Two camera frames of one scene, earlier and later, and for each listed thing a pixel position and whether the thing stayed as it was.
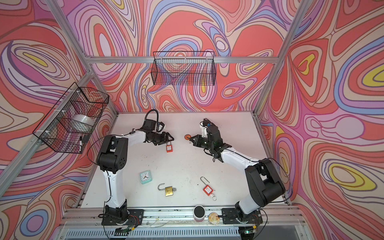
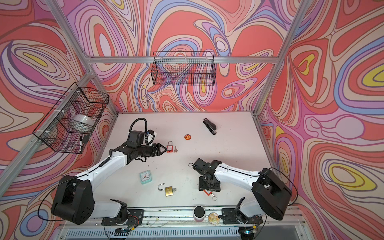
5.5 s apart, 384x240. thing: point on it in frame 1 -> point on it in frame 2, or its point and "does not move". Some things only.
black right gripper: (196, 143) -> (201, 186)
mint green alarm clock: (145, 177) does not move
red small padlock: (169, 147) does not move
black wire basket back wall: (184, 68) does not move
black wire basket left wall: (68, 126) does not move
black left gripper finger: (172, 138) -> (159, 145)
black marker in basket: (80, 144) does not move
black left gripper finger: (172, 139) -> (159, 150)
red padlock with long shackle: (207, 189) does not move
